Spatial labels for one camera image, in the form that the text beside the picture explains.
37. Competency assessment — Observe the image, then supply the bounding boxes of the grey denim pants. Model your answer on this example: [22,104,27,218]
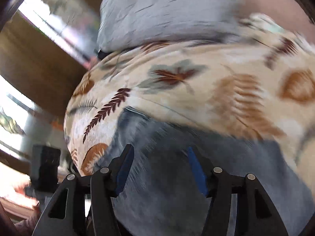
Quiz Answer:
[95,107,314,235]

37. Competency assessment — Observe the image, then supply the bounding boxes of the brown wooden furniture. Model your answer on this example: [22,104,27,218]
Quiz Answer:
[1,12,87,118]

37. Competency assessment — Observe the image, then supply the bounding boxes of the pink padded headboard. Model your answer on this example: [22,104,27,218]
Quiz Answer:
[239,0,314,42]

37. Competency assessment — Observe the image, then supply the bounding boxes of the grey blue pillow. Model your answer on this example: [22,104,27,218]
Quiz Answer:
[97,0,241,53]

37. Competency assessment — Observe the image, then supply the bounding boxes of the beige leaf-pattern blanket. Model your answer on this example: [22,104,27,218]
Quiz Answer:
[64,14,314,182]

